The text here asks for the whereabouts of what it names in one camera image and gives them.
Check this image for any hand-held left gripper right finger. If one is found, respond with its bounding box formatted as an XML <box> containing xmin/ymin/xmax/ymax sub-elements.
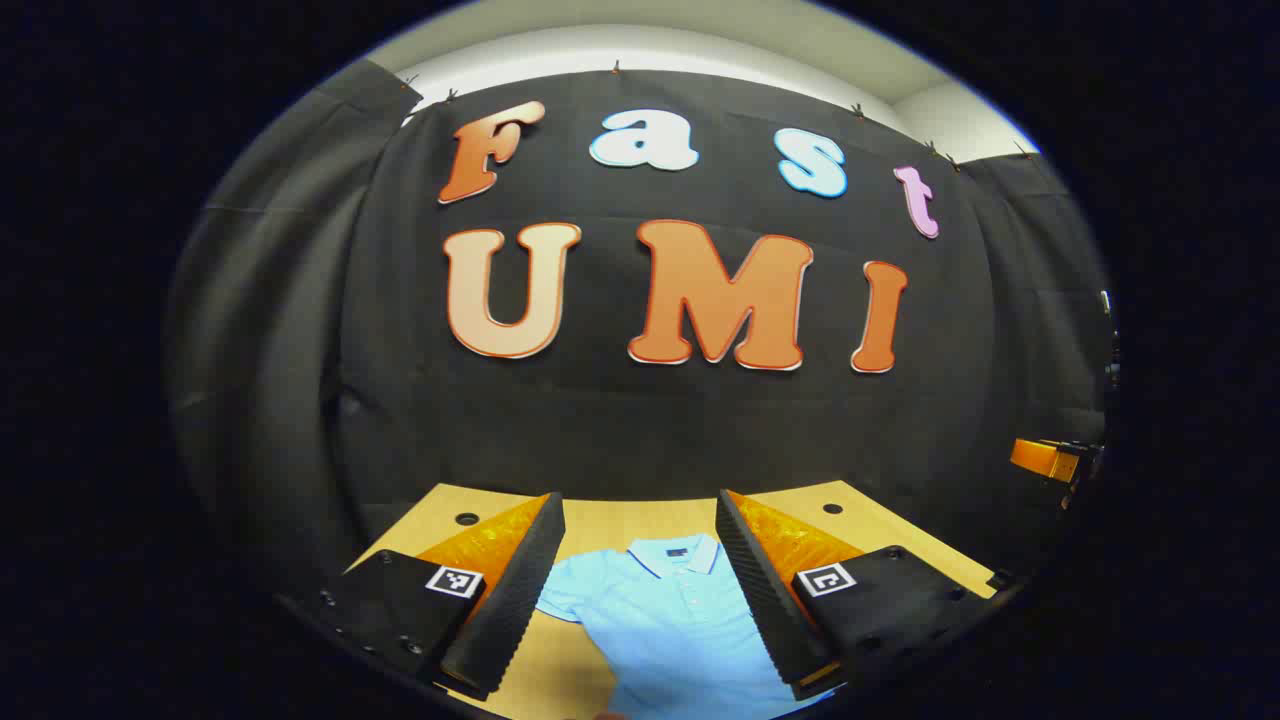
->
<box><xmin>715</xmin><ymin>489</ymin><xmax>1011</xmax><ymax>701</ymax></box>

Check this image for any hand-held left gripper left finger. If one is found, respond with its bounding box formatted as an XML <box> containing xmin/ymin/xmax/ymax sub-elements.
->
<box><xmin>290</xmin><ymin>492</ymin><xmax>566</xmax><ymax>701</ymax></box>

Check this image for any light blue T-shirt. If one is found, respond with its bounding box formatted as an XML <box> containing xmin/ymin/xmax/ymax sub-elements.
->
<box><xmin>535</xmin><ymin>533</ymin><xmax>833</xmax><ymax>720</ymax></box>

